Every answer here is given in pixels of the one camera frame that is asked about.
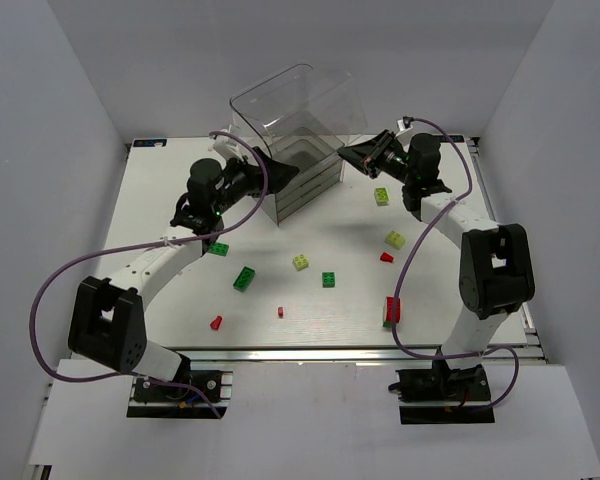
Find yellow lego brick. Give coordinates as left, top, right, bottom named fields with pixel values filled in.
left=292, top=254, right=309, bottom=271
left=374, top=187, right=390, bottom=206
left=385, top=230, right=406, bottom=250

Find clear acrylic cover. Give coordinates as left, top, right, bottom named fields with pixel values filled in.
left=229, top=62, right=369, bottom=226

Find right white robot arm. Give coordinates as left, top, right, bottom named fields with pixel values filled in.
left=337, top=130, right=535, bottom=373

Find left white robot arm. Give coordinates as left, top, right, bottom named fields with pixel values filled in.
left=68, top=148, right=299, bottom=383

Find right blue label sticker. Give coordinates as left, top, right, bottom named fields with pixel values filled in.
left=435, top=135, right=465, bottom=143

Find blue label sticker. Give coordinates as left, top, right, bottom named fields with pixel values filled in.
left=435, top=135, right=465, bottom=143
left=132, top=139, right=167, bottom=148

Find grey stacked drawer trays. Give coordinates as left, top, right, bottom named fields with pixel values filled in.
left=262, top=129, right=343, bottom=225

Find green lego brick left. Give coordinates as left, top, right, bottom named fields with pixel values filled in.
left=207, top=242, right=230, bottom=257

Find left blue label sticker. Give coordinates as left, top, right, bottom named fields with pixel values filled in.
left=132, top=139, right=167, bottom=148

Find green lego brick long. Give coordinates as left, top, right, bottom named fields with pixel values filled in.
left=233, top=266, right=256, bottom=292

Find red cone lego right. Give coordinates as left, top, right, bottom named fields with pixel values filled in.
left=380, top=252, right=394, bottom=263

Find red cone lego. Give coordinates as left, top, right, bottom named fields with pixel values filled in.
left=380, top=252, right=394, bottom=263
left=210, top=315, right=223, bottom=331

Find green lego brick square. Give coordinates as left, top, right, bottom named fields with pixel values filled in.
left=322, top=271, right=336, bottom=288

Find red cone lego left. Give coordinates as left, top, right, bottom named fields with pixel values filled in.
left=210, top=315, right=223, bottom=331

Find red white green lego stack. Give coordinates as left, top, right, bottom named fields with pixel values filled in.
left=382, top=296, right=401, bottom=328

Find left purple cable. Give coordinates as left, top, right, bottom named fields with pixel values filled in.
left=32, top=130, right=270, bottom=419

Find purple cable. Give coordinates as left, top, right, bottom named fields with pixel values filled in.
left=392, top=115, right=521, bottom=414
left=32, top=130, right=270, bottom=419

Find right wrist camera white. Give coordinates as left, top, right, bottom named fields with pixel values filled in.
left=395, top=116, right=414, bottom=139

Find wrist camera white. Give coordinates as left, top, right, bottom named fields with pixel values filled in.
left=210, top=125, right=242, bottom=160
left=395, top=116, right=414, bottom=139

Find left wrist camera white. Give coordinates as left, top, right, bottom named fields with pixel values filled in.
left=210, top=125, right=242, bottom=160

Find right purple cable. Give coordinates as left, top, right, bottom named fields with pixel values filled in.
left=392, top=115, right=521, bottom=414

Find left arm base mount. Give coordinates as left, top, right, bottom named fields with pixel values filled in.
left=126, top=362, right=233, bottom=420

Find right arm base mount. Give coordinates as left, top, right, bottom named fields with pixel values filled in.
left=388, top=360, right=495, bottom=425

